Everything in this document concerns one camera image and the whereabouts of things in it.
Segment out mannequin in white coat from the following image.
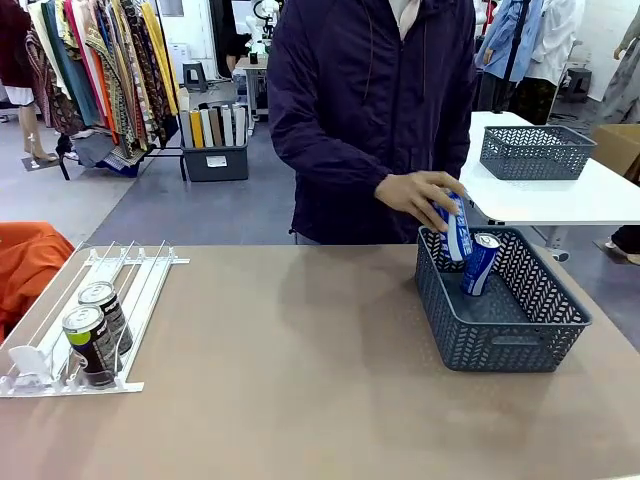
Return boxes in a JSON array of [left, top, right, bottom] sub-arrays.
[[509, 0, 585, 126]]

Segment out background work desk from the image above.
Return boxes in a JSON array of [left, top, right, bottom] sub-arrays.
[[233, 53, 272, 122]]

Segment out white wire can dispenser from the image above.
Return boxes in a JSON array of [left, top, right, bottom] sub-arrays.
[[0, 240, 192, 399]]

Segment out black drink can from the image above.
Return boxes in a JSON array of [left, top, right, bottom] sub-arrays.
[[61, 305, 124, 390], [77, 280, 135, 357]]

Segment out grey storage bin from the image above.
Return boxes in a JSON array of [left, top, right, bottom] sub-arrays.
[[180, 143, 250, 183]]

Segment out brown cardboard box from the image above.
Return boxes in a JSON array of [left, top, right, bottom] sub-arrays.
[[591, 123, 640, 184]]

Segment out grey fabric roll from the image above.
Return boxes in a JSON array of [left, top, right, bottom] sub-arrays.
[[178, 110, 195, 149]]

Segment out pile of folded fabric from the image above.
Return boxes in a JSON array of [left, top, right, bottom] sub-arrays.
[[71, 130, 142, 178]]

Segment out brown fabric roll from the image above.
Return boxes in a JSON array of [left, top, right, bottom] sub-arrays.
[[208, 106, 225, 148]]

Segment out passer-by's shoes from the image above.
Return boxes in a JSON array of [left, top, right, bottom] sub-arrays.
[[604, 224, 640, 266]]

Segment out yellow fabric roll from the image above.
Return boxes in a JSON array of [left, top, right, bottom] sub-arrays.
[[190, 109, 206, 149]]

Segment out orange cloth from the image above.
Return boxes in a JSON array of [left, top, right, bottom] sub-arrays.
[[0, 221, 76, 343]]

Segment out white side table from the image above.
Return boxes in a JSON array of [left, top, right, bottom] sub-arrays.
[[458, 110, 640, 264]]

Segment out rack of colourful clothes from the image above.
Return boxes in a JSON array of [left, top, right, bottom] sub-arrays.
[[27, 0, 189, 182]]

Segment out mannequin in grey garment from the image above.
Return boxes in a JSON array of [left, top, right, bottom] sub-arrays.
[[597, 9, 640, 125]]

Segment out person in navy jacket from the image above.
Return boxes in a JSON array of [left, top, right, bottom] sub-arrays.
[[266, 0, 477, 247]]

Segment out grey step stool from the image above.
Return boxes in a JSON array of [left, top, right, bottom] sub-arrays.
[[566, 66, 594, 104], [181, 60, 209, 94]]

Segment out grey plastic woven basket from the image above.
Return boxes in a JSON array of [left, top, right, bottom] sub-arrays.
[[479, 125, 598, 181], [414, 225, 594, 373]]

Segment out white fabric roll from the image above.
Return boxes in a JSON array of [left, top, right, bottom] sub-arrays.
[[231, 103, 248, 147], [220, 104, 235, 148], [199, 107, 215, 149]]

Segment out mannequin in blue shirt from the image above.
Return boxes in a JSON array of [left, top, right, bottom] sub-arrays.
[[473, 0, 545, 114]]

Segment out person's right hand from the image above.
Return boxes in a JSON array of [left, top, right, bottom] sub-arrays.
[[374, 170, 470, 234]]

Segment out blue white drink can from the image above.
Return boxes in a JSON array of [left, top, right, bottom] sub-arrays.
[[431, 188, 475, 264], [459, 232, 503, 298]]

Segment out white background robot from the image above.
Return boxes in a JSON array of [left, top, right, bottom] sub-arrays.
[[243, 0, 275, 57]]

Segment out mannequin in maroon top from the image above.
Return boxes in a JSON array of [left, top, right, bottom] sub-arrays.
[[0, 0, 60, 167]]

